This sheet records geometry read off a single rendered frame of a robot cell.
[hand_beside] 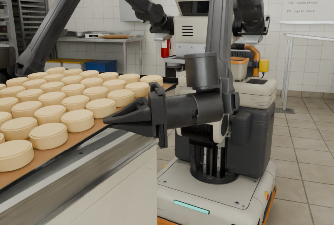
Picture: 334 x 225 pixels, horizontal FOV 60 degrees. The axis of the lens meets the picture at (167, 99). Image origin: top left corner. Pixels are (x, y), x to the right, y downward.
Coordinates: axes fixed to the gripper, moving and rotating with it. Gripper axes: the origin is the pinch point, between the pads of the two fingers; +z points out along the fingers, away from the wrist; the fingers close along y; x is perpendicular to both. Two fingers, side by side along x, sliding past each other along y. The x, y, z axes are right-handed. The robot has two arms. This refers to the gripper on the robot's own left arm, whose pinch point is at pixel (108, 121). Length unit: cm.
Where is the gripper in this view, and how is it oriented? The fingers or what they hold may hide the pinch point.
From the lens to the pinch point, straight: 48.9
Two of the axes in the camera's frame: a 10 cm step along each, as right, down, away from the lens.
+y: 0.4, 9.5, 3.2
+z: -9.6, 1.3, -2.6
